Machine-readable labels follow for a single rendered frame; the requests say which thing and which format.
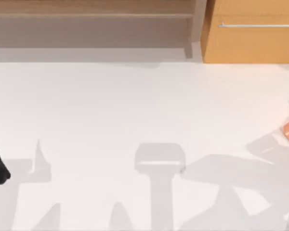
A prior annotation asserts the open wooden shelf unit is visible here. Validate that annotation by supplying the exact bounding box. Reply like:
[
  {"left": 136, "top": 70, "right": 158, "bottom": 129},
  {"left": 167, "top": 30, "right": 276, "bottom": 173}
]
[{"left": 0, "top": 0, "right": 208, "bottom": 59}]

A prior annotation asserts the light wooden cupboard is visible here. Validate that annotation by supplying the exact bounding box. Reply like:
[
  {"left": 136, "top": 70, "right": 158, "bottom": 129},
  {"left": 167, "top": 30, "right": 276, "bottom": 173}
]
[{"left": 200, "top": 0, "right": 289, "bottom": 64}]

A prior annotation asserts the long metal handle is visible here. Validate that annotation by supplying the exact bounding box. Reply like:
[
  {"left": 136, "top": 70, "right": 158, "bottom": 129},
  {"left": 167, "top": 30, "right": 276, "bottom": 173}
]
[{"left": 218, "top": 22, "right": 289, "bottom": 28}]

